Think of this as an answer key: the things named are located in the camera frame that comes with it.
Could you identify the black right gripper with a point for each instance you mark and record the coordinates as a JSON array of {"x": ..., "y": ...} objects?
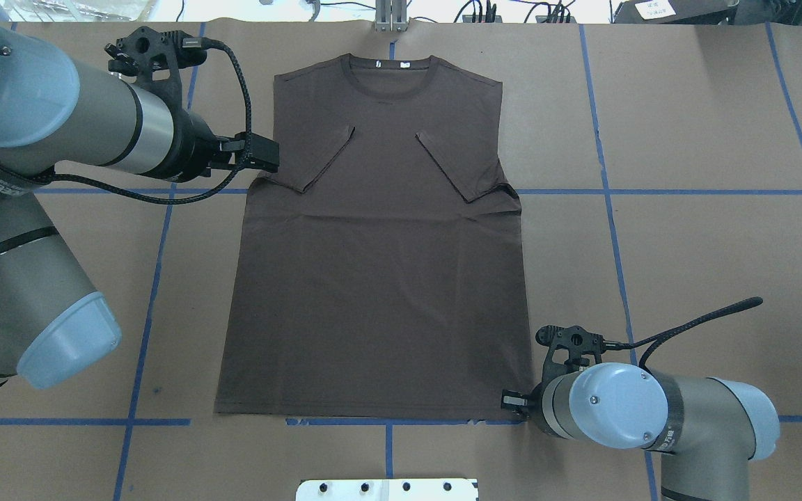
[{"x": 514, "y": 401}]

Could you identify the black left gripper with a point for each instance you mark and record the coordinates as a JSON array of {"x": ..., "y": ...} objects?
[{"x": 193, "y": 148}]

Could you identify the dark brown t-shirt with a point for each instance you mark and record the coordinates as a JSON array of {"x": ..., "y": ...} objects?
[{"x": 381, "y": 269}]

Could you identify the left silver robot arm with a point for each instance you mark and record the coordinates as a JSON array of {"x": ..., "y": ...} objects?
[{"x": 123, "y": 130}]

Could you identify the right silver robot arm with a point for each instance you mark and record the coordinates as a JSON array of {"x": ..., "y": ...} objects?
[{"x": 706, "y": 430}]

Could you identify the white camera mast base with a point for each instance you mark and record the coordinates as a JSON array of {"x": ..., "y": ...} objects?
[{"x": 389, "y": 489}]

